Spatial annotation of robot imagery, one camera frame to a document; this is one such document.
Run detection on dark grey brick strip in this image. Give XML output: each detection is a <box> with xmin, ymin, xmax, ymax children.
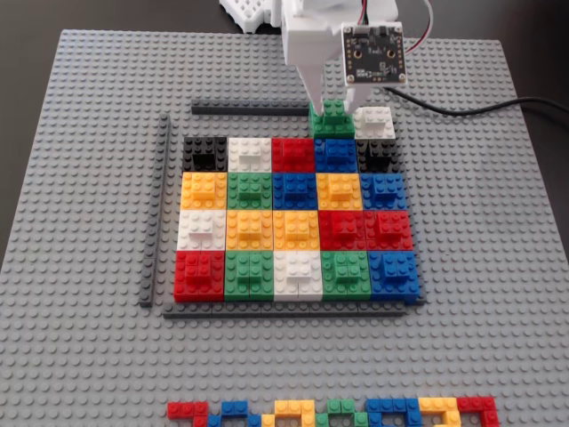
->
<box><xmin>190</xmin><ymin>99</ymin><xmax>312</xmax><ymax>117</ymax></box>
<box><xmin>138</xmin><ymin>113</ymin><xmax>172</xmax><ymax>308</ymax></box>
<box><xmin>162</xmin><ymin>301</ymin><xmax>406</xmax><ymax>319</ymax></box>

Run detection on yellow brick letter b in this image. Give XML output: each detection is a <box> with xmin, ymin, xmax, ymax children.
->
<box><xmin>260</xmin><ymin>399</ymin><xmax>317</xmax><ymax>427</ymax></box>

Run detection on black cable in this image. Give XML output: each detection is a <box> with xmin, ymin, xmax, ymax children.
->
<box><xmin>382</xmin><ymin>85</ymin><xmax>569</xmax><ymax>119</ymax></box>

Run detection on blue brick letter o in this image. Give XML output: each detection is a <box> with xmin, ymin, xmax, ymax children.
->
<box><xmin>206</xmin><ymin>399</ymin><xmax>263</xmax><ymax>427</ymax></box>

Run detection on yellow brick cube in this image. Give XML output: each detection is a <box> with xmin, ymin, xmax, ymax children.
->
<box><xmin>316</xmin><ymin>172</ymin><xmax>364</xmax><ymax>211</ymax></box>
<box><xmin>225</xmin><ymin>208</ymin><xmax>275</xmax><ymax>253</ymax></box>
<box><xmin>180</xmin><ymin>172</ymin><xmax>228</xmax><ymax>211</ymax></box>
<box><xmin>272</xmin><ymin>208</ymin><xmax>321</xmax><ymax>253</ymax></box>

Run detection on green brick cube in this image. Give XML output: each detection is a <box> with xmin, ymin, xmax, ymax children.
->
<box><xmin>223</xmin><ymin>250</ymin><xmax>276</xmax><ymax>302</ymax></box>
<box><xmin>309</xmin><ymin>100</ymin><xmax>357</xmax><ymax>140</ymax></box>
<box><xmin>226</xmin><ymin>172</ymin><xmax>274</xmax><ymax>211</ymax></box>
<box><xmin>321</xmin><ymin>250</ymin><xmax>372</xmax><ymax>302</ymax></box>

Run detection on black brick cube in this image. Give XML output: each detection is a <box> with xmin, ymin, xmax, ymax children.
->
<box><xmin>181</xmin><ymin>136</ymin><xmax>228</xmax><ymax>173</ymax></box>
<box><xmin>357</xmin><ymin>138</ymin><xmax>403</xmax><ymax>174</ymax></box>

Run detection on blue brick cube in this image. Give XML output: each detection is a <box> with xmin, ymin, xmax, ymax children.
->
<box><xmin>367</xmin><ymin>250</ymin><xmax>421</xmax><ymax>302</ymax></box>
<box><xmin>271</xmin><ymin>172</ymin><xmax>319</xmax><ymax>211</ymax></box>
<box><xmin>359</xmin><ymin>172</ymin><xmax>409</xmax><ymax>211</ymax></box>
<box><xmin>313</xmin><ymin>138</ymin><xmax>360</xmax><ymax>174</ymax></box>

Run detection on yellow brick letter e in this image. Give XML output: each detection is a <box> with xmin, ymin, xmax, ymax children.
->
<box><xmin>418</xmin><ymin>397</ymin><xmax>460</xmax><ymax>427</ymax></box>

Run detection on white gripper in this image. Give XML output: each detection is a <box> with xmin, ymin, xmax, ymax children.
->
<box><xmin>282</xmin><ymin>0</ymin><xmax>399</xmax><ymax>115</ymax></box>

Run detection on blue brick letter R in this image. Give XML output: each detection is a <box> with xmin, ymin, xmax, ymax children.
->
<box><xmin>365</xmin><ymin>397</ymin><xmax>421</xmax><ymax>427</ymax></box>

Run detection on white brick cube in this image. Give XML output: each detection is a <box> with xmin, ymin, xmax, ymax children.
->
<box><xmin>353</xmin><ymin>106</ymin><xmax>397</xmax><ymax>141</ymax></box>
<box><xmin>226</xmin><ymin>137</ymin><xmax>273</xmax><ymax>173</ymax></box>
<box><xmin>176</xmin><ymin>208</ymin><xmax>228</xmax><ymax>253</ymax></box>
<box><xmin>272</xmin><ymin>250</ymin><xmax>325</xmax><ymax>302</ymax></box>

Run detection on red brick cube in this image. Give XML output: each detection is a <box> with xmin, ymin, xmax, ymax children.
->
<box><xmin>318</xmin><ymin>209</ymin><xmax>368</xmax><ymax>253</ymax></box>
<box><xmin>364</xmin><ymin>209</ymin><xmax>414</xmax><ymax>253</ymax></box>
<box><xmin>172</xmin><ymin>250</ymin><xmax>227</xmax><ymax>303</ymax></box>
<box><xmin>270</xmin><ymin>137</ymin><xmax>317</xmax><ymax>173</ymax></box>

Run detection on red brick letter t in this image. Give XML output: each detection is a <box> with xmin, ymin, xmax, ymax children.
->
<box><xmin>166</xmin><ymin>400</ymin><xmax>210</xmax><ymax>427</ymax></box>

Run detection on green brick letter o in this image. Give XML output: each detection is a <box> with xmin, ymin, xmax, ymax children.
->
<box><xmin>315</xmin><ymin>399</ymin><xmax>370</xmax><ymax>427</ymax></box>

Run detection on grey studded baseplate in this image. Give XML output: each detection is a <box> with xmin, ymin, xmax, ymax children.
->
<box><xmin>0</xmin><ymin>28</ymin><xmax>569</xmax><ymax>427</ymax></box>

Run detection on red brick letter L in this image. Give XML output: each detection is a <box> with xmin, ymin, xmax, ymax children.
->
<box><xmin>456</xmin><ymin>395</ymin><xmax>501</xmax><ymax>427</ymax></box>

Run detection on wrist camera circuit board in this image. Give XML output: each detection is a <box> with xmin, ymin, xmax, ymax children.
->
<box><xmin>341</xmin><ymin>20</ymin><xmax>409</xmax><ymax>86</ymax></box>

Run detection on thin coloured camera wires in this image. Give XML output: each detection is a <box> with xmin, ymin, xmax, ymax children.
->
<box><xmin>357</xmin><ymin>0</ymin><xmax>437</xmax><ymax>57</ymax></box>

